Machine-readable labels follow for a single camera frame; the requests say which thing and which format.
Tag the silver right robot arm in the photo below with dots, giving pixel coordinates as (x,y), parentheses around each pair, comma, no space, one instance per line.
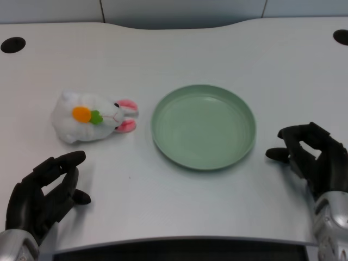
(330,225)

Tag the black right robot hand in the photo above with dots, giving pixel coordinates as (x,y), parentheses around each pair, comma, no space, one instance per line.
(318,160)

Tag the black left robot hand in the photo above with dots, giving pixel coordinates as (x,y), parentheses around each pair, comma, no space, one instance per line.
(35,195)

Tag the white rabbit plush doll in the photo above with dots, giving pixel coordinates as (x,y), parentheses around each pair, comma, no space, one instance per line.
(89,119)

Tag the green round plate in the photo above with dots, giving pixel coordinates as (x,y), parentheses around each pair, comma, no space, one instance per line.
(204,127)

